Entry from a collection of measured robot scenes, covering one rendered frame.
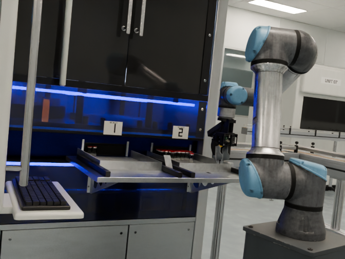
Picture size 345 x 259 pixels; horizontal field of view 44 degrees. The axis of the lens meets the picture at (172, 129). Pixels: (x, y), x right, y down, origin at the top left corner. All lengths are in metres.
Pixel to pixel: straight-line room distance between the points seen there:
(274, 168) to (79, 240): 1.01
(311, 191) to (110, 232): 1.00
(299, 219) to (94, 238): 0.98
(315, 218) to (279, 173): 0.18
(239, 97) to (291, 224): 0.57
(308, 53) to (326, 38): 7.89
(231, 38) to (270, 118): 6.50
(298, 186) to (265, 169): 0.11
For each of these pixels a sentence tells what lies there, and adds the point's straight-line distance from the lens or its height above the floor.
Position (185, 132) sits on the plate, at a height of 1.02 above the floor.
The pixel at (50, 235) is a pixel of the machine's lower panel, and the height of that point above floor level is 0.55.
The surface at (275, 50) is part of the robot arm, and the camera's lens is 1.35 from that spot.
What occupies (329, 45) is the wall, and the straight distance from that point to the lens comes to 9.35.
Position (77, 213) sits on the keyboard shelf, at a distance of 1.33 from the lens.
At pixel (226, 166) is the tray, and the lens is 1.88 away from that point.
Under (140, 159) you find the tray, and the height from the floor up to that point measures 0.89.
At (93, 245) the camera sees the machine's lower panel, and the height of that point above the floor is 0.49.
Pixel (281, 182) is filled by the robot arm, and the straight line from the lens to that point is 1.30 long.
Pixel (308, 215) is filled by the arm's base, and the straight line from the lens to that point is 1.36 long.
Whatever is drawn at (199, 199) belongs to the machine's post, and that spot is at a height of 0.69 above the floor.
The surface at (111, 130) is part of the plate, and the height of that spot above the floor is 1.01.
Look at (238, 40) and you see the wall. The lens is 7.88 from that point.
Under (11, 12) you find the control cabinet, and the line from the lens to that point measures 1.26.
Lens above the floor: 1.16
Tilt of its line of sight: 4 degrees down
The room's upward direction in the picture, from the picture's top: 6 degrees clockwise
